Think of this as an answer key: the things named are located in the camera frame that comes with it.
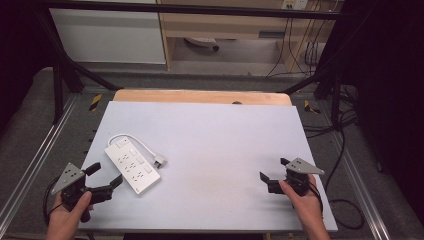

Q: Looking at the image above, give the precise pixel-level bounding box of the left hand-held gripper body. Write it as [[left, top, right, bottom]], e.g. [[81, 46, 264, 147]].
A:
[[50, 162, 114, 224]]

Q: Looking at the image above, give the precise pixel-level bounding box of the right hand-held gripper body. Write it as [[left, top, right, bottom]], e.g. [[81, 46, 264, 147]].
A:
[[267, 157, 325, 198]]

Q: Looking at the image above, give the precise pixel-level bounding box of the white power strip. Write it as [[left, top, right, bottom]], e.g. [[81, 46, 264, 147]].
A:
[[104, 135, 163, 196]]

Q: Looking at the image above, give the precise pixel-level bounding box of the white power cord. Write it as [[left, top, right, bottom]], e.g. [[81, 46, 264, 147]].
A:
[[107, 133, 158, 161]]

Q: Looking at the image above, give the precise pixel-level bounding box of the white plug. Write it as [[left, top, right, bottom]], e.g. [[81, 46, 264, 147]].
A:
[[153, 154, 168, 170]]

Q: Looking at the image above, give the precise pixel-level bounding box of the person's right hand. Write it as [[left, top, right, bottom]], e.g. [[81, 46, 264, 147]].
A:
[[278, 173, 326, 231]]

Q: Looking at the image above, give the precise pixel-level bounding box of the person's left hand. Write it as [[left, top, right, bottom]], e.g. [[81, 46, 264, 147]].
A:
[[45, 190, 95, 236]]

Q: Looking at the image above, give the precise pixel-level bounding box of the wooden table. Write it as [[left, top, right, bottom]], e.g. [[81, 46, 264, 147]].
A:
[[112, 88, 293, 107]]

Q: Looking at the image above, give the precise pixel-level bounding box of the black curtain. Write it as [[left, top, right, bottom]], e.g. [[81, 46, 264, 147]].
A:
[[0, 0, 56, 131], [314, 0, 424, 228]]

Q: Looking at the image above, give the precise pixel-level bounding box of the white cabinet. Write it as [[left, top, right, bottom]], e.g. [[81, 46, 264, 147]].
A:
[[49, 0, 167, 65]]

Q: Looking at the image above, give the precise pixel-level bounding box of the wooden desk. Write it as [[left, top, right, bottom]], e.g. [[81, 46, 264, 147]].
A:
[[156, 0, 338, 72]]

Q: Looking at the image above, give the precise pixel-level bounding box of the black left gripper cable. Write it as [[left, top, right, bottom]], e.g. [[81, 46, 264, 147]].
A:
[[42, 177, 65, 225]]

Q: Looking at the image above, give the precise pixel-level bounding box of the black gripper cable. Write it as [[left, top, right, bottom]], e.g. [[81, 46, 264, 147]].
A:
[[309, 182, 325, 219], [42, 177, 65, 225]]

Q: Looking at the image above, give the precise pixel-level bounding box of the black floor cable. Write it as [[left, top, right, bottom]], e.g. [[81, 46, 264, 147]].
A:
[[324, 128, 365, 231]]

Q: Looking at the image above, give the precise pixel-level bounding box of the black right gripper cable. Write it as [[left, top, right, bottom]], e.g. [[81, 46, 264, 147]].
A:
[[309, 182, 325, 219]]

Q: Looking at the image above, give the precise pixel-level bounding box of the aluminium floor rail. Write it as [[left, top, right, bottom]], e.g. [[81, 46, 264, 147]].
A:
[[331, 131, 392, 240], [0, 94, 81, 219]]

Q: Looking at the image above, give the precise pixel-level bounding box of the bundle of hanging cables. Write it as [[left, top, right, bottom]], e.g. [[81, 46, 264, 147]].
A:
[[265, 9, 333, 78]]

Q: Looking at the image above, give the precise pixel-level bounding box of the white wall socket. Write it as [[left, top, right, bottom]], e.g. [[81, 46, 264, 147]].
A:
[[281, 0, 309, 11]]

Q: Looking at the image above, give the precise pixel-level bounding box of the black metal frame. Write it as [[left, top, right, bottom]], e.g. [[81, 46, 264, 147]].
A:
[[33, 0, 348, 131]]

